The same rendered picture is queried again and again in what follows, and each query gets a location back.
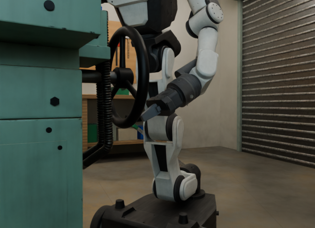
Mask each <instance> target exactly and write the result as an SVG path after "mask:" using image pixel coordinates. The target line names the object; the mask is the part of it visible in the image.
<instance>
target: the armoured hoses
mask: <svg viewBox="0 0 315 228"><path fill-rule="evenodd" d="M103 11H105V10H103ZM107 21H108V11H107ZM107 23H108V22H107ZM107 28H108V27H107ZM108 33H109V32H108V29H107V47H108V46H109V42H108V41H109V37H108V36H109V35H108ZM109 61H110V60H107V61H104V62H102V63H100V64H97V65H95V66H96V67H95V69H96V71H99V73H101V77H102V78H101V79H102V81H100V82H97V84H96V90H97V91H96V92H97V96H96V97H97V116H98V117H97V118H98V119H97V120H98V143H97V144H96V145H94V146H93V147H91V148H90V149H88V150H87V151H85V152H84V153H82V169H83V170H84V169H86V168H87V167H89V166H90V165H92V164H93V163H95V162H96V161H98V160H99V159H101V158H102V157H104V156H105V155H107V154H108V153H109V152H110V151H111V149H112V147H113V129H112V128H113V127H112V126H113V125H112V123H113V122H112V121H113V120H112V110H111V109H112V108H111V107H112V105H111V104H112V103H111V99H112V98H111V85H110V84H111V83H110V81H111V80H110V79H111V78H110V70H109V69H110V65H109V64H110V62H109Z"/></svg>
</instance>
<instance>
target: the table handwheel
mask: <svg viewBox="0 0 315 228"><path fill-rule="evenodd" d="M126 36H127V37H129V38H130V39H131V41H132V43H133V45H134V47H135V51H136V56H137V63H138V85H137V91H136V90H135V88H134V87H133V86H132V85H133V82H134V73H133V71H132V70H131V69H130V68H126V59H125V42H126ZM118 44H120V67H116V68H115V69H114V70H113V71H112V63H113V58H114V54H115V51H116V48H117V46H118ZM109 47H110V57H111V58H110V61H109V62H110V64H109V65H110V69H109V70H110V78H111V79H110V80H111V81H110V83H111V84H112V85H113V86H114V88H113V90H112V91H111V98H112V99H111V103H112V104H111V105H112V107H111V108H112V109H111V110H112V122H113V124H114V125H115V126H117V127H119V128H122V129H127V128H129V127H131V126H133V125H134V124H135V123H136V122H137V121H138V119H139V118H140V116H141V114H142V112H143V109H144V106H145V103H146V99H147V95H148V89H149V79H150V68H149V59H148V53H147V49H146V45H145V43H144V40H143V38H142V36H141V35H140V33H139V32H138V31H137V30H136V29H135V28H133V27H131V26H122V27H120V28H119V29H117V30H116V31H115V33H114V34H113V35H112V37H111V39H110V41H109ZM80 70H81V71H82V83H95V84H96V83H97V82H100V81H102V79H101V78H102V77H101V73H99V71H96V70H90V69H80ZM111 84H110V85H111ZM119 89H128V90H129V92H130V93H131V94H132V96H133V97H134V98H135V102H134V105H133V108H132V110H131V112H130V114H129V115H128V116H127V117H126V118H125V119H122V118H120V116H119V115H118V114H117V112H116V109H115V107H114V104H113V98H114V96H115V94H116V93H117V91H118V90H119Z"/></svg>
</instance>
